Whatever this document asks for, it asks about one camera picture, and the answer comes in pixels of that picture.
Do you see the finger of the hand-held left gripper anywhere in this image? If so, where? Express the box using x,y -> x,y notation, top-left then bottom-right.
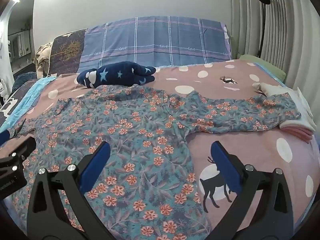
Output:
0,129 -> 11,144
0,135 -> 37,178

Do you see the beige clothes pile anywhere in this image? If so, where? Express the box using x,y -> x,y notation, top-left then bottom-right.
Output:
34,44 -> 53,78

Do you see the light blue blanket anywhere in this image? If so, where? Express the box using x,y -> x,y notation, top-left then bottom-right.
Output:
0,76 -> 57,133

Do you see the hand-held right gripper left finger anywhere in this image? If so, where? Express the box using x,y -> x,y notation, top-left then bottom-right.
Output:
26,141 -> 112,240

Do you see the navy star print fleece garment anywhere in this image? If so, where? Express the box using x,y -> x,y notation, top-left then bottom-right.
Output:
76,61 -> 157,88

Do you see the dark tree print pillow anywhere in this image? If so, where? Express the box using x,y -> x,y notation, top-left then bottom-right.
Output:
47,29 -> 88,77

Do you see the pink dotted deer bed sheet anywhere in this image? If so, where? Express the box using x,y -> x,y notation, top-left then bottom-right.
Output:
0,61 -> 320,233

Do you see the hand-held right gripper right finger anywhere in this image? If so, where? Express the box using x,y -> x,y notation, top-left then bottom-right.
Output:
210,141 -> 294,240

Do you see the white curtain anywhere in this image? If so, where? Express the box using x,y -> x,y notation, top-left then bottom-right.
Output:
230,0 -> 320,90

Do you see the blue plaid pillow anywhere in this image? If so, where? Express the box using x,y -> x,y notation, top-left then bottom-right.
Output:
77,17 -> 232,74

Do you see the pink folded cloth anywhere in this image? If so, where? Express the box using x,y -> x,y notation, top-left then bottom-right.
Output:
280,126 -> 313,143

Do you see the navy white print blanket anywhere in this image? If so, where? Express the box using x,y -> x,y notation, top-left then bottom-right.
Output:
0,71 -> 38,123

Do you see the teal floral shirt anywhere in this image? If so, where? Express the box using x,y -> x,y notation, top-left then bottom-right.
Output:
15,84 -> 302,240

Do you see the white folded cloth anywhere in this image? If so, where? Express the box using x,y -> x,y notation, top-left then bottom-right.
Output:
252,82 -> 317,132

